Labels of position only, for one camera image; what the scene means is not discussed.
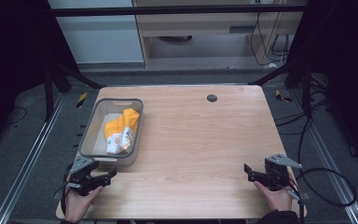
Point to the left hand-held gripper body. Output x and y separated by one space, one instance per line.
81 164

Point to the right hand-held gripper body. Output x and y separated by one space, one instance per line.
278 174

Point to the grey plastic basket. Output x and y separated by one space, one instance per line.
97 146

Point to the orange and white cloth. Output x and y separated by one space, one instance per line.
121 130

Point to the person's right hand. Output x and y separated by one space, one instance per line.
276 199

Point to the person's left hand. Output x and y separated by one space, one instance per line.
78 203

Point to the yellow and black tape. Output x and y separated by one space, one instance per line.
282 96
81 99

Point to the black metal stand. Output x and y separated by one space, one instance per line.
306 93
48 93

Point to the black curtain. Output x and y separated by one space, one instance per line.
12 62
348 62

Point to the white cabinet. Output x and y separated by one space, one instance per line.
99 40

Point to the black horizontal metal bar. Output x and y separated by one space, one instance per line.
167 10

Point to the aluminium floor rail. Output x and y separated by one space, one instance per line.
28 161
329 168

